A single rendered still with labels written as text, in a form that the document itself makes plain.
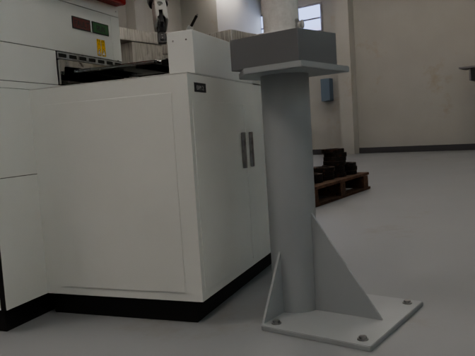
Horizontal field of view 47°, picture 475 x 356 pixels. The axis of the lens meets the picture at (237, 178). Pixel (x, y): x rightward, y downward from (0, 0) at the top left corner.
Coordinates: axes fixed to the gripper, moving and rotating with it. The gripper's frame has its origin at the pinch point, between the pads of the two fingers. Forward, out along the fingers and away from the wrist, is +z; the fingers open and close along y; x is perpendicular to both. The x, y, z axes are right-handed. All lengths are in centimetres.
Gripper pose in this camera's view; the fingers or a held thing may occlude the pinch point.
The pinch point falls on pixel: (162, 38)
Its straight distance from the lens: 220.8
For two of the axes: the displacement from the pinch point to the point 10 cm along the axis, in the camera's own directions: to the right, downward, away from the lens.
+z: 1.4, 9.6, -2.6
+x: -9.7, 0.7, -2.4
